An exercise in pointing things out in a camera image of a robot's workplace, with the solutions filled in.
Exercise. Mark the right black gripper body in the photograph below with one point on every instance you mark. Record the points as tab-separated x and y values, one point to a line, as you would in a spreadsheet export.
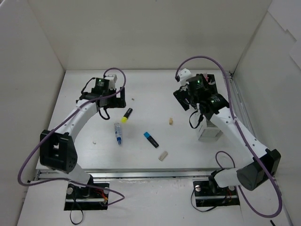
181	99

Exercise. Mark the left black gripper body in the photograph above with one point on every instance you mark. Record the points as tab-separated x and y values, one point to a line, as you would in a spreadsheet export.
118	101

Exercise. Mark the yellow highlighter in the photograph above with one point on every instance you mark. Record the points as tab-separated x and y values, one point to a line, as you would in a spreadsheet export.
126	115

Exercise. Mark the blue highlighter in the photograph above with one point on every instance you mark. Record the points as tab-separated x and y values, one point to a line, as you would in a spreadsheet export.
151	139

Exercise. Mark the pink thin highlighter pen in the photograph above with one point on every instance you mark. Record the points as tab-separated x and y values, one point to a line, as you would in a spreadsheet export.
207	77

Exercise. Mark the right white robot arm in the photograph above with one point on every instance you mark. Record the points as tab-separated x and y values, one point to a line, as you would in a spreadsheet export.
259	159

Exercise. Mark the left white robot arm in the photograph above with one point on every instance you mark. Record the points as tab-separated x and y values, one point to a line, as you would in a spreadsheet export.
58	152

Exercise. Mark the black slotted pen holder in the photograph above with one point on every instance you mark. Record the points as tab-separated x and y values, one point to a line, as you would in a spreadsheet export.
212	88

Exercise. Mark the white slotted pen holder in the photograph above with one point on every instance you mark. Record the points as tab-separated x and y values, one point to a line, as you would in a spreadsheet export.
208	132

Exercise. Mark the grey white eraser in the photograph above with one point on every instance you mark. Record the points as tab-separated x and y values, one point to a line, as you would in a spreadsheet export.
163	155

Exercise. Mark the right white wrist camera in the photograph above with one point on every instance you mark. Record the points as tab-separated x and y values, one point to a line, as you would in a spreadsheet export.
182	76

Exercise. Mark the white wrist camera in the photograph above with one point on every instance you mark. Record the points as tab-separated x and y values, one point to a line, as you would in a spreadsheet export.
112	78
182	76

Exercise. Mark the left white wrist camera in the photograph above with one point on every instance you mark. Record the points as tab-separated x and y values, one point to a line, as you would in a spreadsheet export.
112	78

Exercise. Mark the aluminium right rail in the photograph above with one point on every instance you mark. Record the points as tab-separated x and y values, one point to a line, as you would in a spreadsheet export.
238	104

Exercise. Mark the aluminium rail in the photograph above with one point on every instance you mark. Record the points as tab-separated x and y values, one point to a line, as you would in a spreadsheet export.
150	173
238	104

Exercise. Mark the aluminium front rail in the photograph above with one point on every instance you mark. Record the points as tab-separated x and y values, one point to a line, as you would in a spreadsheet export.
150	173

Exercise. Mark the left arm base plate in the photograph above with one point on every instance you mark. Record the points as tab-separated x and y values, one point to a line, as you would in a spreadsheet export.
85	198

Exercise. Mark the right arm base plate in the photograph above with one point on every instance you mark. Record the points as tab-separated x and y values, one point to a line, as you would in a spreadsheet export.
204	196

